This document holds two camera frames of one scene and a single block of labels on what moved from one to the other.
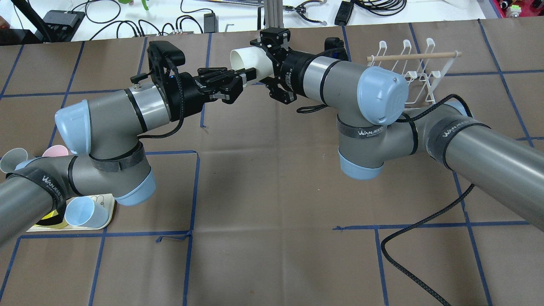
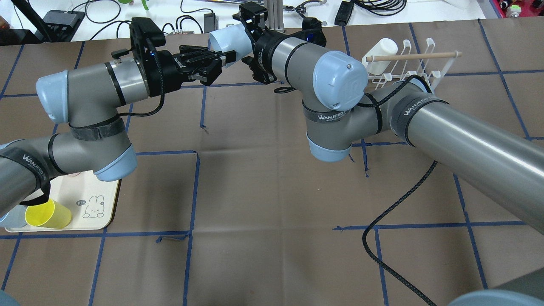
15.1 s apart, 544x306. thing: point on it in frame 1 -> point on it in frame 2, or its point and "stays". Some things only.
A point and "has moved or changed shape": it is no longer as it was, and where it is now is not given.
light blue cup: x=86 y=211 -> x=235 y=38
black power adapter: x=344 y=13 stays
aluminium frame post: x=274 y=13 stays
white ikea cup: x=252 y=57 has moved or changed shape
